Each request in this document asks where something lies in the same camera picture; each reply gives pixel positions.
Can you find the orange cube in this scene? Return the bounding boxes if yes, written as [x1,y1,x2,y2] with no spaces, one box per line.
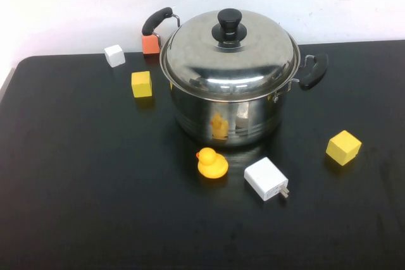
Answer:
[141,33,161,55]

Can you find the yellow rubber duck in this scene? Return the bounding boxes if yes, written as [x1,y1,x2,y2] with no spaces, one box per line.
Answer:
[195,147,229,180]

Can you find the white plug charger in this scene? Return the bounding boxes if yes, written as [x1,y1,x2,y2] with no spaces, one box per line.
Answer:
[244,156,290,203]

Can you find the stainless steel pot black handles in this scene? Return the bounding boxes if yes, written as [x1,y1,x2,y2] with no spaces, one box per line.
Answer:
[141,6,329,149]

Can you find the white cube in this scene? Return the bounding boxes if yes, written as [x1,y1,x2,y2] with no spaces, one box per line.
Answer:
[104,44,126,68]

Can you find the small yellow cube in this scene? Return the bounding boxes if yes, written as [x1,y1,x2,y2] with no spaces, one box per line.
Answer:
[131,71,153,99]

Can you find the steel pot lid black knob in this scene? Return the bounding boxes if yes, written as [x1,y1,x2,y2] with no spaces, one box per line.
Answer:
[159,8,300,103]

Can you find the large yellow cube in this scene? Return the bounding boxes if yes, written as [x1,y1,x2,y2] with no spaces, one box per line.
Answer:
[326,130,363,167]

